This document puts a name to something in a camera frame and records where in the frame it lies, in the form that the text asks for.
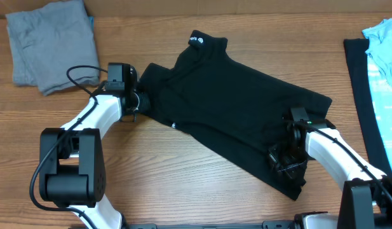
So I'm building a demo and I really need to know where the black t-shirt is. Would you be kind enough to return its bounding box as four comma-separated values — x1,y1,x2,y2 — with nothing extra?
138,31,332,200

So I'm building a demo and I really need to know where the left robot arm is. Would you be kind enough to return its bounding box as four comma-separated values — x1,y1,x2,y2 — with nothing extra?
29,63,148,228

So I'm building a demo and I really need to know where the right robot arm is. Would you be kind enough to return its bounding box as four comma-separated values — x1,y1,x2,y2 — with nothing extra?
262,107,392,229

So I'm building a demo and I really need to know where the blue cloth under grey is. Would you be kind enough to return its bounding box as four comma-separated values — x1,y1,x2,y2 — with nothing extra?
88,17,94,30

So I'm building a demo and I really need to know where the folded grey cloth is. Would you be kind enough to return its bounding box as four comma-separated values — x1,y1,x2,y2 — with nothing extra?
6,1,99,95

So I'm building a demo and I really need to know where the black garment at right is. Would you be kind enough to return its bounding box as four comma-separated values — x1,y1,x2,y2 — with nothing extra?
343,39,392,177

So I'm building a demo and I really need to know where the light blue t-shirt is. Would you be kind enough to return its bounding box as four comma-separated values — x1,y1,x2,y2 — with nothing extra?
362,18,392,171

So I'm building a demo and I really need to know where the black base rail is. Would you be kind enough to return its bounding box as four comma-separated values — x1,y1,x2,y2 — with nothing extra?
68,219,352,229

